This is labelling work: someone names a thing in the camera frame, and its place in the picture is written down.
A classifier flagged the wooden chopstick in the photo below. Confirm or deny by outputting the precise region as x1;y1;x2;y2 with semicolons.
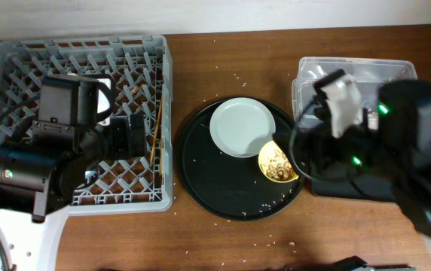
159;137;164;177
149;102;163;164

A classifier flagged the yellow bowl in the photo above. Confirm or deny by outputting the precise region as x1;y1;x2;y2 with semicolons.
258;141;299;184

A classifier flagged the food scraps and rice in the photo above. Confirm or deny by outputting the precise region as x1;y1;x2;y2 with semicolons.
261;149;297;182

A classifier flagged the light grey plate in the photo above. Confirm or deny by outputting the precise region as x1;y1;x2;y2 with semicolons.
209;97;276;158

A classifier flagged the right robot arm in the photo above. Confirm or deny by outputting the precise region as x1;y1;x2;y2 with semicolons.
273;79;431;238

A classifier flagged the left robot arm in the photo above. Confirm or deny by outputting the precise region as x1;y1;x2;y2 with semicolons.
0;75;146;270

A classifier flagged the black rectangular waste tray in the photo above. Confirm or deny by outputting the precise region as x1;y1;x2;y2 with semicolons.
310;173;394;202

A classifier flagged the grey plastic dishwasher rack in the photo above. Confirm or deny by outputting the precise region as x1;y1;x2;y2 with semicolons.
0;35;173;216

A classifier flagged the clear plastic waste bin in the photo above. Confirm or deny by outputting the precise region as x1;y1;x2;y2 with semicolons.
292;56;417;129

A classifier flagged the round black serving tray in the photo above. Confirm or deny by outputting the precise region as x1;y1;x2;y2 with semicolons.
174;99;306;221

